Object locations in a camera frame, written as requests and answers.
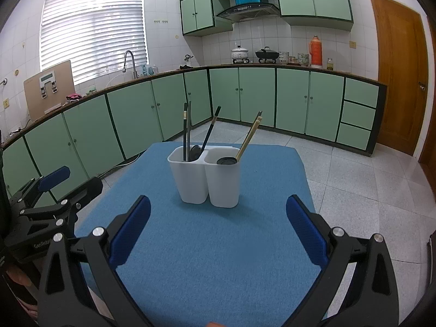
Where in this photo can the person's left hand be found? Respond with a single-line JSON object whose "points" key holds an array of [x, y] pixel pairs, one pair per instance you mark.
{"points": [[18, 276]]}

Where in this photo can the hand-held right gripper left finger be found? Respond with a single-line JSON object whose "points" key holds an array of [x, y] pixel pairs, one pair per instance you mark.
{"points": [[131, 231]]}

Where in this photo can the steel kitchen faucet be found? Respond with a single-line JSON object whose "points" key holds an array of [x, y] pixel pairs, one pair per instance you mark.
{"points": [[134, 64]]}

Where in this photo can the stack of bowls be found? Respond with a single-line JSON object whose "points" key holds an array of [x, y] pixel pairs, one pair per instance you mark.
{"points": [[284, 58]]}

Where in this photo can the bottles beside sink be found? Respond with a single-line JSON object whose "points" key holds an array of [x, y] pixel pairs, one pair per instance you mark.
{"points": [[150, 70]]}

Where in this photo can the black range hood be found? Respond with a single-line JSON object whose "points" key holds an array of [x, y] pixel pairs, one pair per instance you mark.
{"points": [[248, 12]]}

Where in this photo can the large steel spoon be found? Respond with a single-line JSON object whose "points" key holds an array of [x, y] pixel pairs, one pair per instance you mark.
{"points": [[226, 161]]}

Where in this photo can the green wall cabinets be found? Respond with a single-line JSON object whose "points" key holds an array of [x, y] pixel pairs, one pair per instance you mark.
{"points": [[327, 0]]}

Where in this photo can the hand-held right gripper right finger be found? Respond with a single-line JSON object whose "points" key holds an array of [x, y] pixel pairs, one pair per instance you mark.
{"points": [[305, 235]]}

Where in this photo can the white window blind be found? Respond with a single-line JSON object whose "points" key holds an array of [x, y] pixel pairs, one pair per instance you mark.
{"points": [[95, 30]]}

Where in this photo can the patterned bowls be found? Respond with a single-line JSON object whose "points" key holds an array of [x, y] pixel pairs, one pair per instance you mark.
{"points": [[302, 59]]}

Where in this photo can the white cooking pot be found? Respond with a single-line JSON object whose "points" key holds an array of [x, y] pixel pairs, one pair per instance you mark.
{"points": [[240, 53]]}

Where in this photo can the black wok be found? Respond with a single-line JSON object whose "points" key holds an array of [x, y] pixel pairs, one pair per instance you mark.
{"points": [[266, 54]]}

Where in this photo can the brown cardboard board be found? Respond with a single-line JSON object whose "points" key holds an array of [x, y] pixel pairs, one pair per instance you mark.
{"points": [[34, 102]]}

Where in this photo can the oil bottle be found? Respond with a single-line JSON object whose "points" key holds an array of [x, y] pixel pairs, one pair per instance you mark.
{"points": [[329, 64]]}

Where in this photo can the bamboo chopstick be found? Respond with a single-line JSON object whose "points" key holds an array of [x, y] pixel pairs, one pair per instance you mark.
{"points": [[243, 147], [254, 127]]}

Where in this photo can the red cloth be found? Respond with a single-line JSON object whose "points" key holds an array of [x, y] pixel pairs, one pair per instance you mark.
{"points": [[73, 97]]}

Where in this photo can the orange thermos flask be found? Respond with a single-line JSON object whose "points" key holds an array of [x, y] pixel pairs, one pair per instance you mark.
{"points": [[316, 54]]}

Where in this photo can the dark blue chopstick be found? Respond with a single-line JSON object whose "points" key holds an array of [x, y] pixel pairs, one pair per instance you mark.
{"points": [[185, 129], [211, 126]]}

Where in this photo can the steel kettle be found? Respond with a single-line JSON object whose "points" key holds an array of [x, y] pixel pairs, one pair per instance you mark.
{"points": [[188, 60]]}

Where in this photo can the green base cabinets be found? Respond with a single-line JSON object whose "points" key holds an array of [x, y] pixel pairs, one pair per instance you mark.
{"points": [[88, 133]]}

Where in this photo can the plain wooden door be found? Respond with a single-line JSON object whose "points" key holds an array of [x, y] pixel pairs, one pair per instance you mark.
{"points": [[430, 136]]}

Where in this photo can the white two-compartment utensil holder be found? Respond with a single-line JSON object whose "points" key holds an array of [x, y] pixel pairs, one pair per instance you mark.
{"points": [[194, 184]]}

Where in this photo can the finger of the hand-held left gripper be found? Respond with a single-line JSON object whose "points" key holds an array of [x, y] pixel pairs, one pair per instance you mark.
{"points": [[87, 186], [54, 177]]}

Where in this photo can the blue tablecloth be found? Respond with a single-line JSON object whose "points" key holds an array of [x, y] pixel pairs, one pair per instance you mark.
{"points": [[204, 262]]}

